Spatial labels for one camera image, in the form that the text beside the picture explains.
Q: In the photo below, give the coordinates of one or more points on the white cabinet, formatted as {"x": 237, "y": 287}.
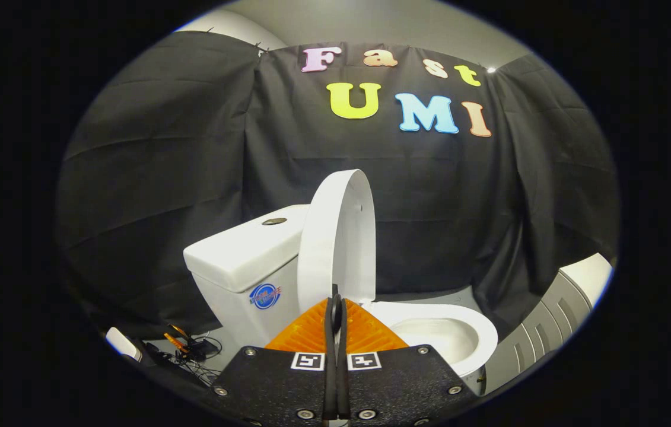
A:
{"x": 543, "y": 326}

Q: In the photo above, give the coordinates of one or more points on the orange hand tool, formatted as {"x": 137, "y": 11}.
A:
{"x": 176, "y": 341}

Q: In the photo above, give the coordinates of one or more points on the white toilet seat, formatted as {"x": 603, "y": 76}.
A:
{"x": 483, "y": 338}

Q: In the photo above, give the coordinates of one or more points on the round flush button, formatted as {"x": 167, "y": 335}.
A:
{"x": 274, "y": 221}

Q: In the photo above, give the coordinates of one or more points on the white toilet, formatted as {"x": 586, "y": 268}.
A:
{"x": 240, "y": 261}

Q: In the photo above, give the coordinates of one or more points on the small black box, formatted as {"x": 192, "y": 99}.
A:
{"x": 203, "y": 347}

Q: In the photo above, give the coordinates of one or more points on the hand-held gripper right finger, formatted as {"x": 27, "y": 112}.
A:
{"x": 400, "y": 385}

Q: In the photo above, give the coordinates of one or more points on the black backdrop cloth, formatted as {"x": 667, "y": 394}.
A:
{"x": 193, "y": 166}

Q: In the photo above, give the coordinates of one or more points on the small white device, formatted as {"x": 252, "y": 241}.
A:
{"x": 123, "y": 344}

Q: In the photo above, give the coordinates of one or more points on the white toilet lid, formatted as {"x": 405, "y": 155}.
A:
{"x": 335, "y": 237}

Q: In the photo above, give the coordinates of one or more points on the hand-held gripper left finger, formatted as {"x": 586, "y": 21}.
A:
{"x": 276, "y": 385}

